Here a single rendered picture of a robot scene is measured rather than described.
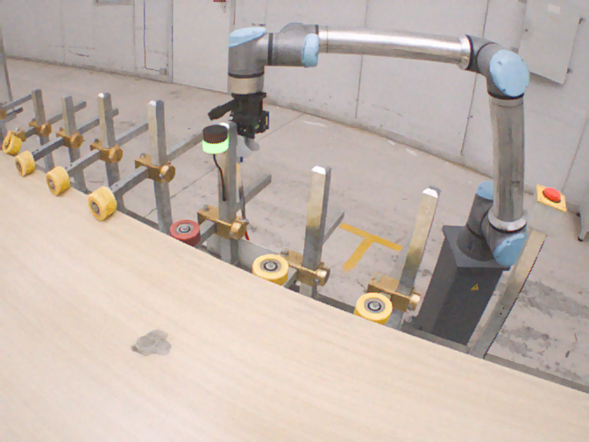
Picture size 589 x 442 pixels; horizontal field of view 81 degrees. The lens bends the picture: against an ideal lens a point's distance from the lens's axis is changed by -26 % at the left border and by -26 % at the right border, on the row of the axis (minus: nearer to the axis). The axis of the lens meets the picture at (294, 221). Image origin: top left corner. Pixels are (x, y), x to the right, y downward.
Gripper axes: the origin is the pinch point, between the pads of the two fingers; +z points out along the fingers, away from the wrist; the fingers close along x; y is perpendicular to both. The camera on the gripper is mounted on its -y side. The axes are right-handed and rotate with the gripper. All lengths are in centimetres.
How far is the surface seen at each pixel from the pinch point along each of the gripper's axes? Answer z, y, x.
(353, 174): 101, -25, 181
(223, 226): 15.4, 1.6, -10.2
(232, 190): 5.1, 3.5, -7.7
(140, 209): 99, -125, 68
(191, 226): 10.7, -1.5, -19.5
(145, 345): 11, 14, -56
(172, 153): 5.1, -25.8, 1.1
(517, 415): 13, 86, -37
